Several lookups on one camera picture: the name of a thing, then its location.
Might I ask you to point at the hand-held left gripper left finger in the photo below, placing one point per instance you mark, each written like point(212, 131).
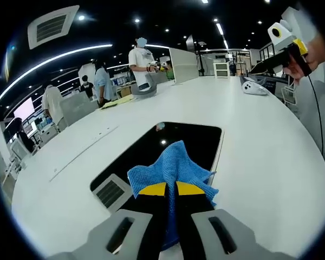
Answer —
point(146, 216)

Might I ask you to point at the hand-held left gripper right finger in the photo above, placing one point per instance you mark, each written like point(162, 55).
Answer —
point(195, 216)

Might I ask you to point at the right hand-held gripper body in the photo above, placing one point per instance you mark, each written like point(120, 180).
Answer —
point(287, 32)

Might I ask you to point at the blue cleaning cloth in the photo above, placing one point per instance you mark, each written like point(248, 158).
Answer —
point(176, 165)

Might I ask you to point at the person's right hand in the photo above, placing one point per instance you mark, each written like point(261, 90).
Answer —
point(318, 51)

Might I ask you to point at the white spare gripper device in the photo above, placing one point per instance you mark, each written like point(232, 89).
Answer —
point(253, 88)

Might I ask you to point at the white drawer cabinet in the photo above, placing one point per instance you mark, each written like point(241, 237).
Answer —
point(221, 70)

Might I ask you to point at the person's light shirt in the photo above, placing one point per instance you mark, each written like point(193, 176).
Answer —
point(310, 108)

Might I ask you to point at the straight ceiling light bar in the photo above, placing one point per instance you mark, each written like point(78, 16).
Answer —
point(220, 28)

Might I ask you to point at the black stand with panel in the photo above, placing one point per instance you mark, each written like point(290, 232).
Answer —
point(200, 62)

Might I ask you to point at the white table socket panel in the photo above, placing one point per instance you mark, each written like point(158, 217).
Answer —
point(84, 154)

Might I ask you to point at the white desk divider panel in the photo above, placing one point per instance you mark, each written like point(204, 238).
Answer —
point(182, 66)

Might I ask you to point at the green object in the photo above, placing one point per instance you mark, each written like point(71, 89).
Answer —
point(170, 74)

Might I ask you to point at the yellow paper folder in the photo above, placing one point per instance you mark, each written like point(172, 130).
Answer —
point(116, 102)

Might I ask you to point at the white office chair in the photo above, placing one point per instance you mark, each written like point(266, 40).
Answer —
point(16, 159)

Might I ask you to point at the curved ceiling light strip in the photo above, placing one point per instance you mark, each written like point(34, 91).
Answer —
point(43, 63)

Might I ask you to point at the ceiling air conditioner vent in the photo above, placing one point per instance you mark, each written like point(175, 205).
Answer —
point(54, 27)

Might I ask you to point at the bright wall screen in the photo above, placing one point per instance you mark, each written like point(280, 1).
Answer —
point(23, 109)

